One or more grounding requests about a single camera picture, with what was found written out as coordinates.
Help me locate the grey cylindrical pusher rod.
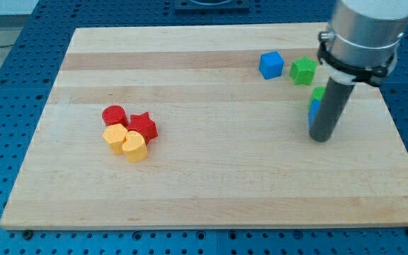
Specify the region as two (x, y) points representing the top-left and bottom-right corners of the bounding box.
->
(309, 78), (354, 142)

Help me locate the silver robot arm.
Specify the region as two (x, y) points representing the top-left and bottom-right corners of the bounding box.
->
(309, 0), (408, 142)

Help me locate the blue triangle block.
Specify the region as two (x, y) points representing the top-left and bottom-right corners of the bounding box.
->
(307, 99), (321, 129)

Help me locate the green star block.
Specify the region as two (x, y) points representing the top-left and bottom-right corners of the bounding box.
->
(289, 56), (318, 86)

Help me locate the red star block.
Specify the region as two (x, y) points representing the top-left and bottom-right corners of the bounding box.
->
(126, 112), (158, 144)

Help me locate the green round block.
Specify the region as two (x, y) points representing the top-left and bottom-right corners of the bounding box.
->
(307, 86), (326, 108)

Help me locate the blue cube block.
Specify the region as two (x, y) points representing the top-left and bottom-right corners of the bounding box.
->
(259, 51), (285, 79)

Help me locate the wooden board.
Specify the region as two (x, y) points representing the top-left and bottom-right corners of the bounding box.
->
(0, 23), (408, 230)

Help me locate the yellow heart block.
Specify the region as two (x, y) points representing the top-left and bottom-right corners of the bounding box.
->
(122, 131), (148, 163)

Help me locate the yellow hexagon block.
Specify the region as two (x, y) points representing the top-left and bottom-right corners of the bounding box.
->
(102, 123), (128, 155)

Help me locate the red cylinder block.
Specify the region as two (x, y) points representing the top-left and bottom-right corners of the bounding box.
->
(101, 105), (128, 127)

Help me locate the black cable clamp ring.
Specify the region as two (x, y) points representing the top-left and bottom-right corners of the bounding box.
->
(317, 30), (397, 88)

